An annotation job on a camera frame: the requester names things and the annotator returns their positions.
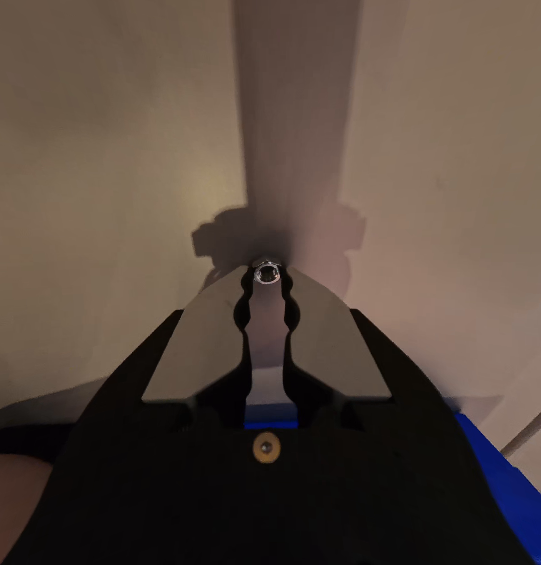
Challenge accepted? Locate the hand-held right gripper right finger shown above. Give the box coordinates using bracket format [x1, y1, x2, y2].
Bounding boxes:
[277, 266, 392, 402]

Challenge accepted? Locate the blue plastic bin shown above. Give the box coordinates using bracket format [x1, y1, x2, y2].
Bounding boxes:
[244, 404, 541, 565]

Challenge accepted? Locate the person's right forearm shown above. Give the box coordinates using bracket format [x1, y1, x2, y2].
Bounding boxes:
[0, 455, 55, 565]

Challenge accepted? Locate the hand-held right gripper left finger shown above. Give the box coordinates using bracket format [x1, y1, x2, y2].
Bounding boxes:
[142, 265, 253, 404]

